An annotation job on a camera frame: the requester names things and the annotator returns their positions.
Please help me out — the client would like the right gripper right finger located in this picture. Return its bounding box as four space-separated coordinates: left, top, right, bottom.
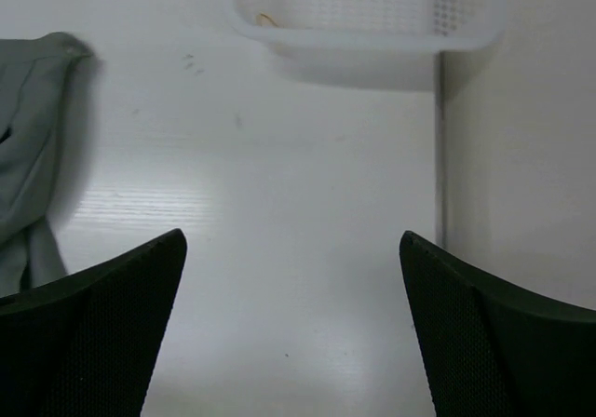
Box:
400 231 595 416

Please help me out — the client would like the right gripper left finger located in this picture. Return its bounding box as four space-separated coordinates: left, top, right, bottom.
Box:
1 229 187 416

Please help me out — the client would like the grey pleated skirt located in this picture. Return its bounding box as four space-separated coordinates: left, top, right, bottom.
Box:
1 33 90 296

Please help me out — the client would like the white perforated plastic basket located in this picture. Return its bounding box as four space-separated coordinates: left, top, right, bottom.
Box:
228 0 506 90

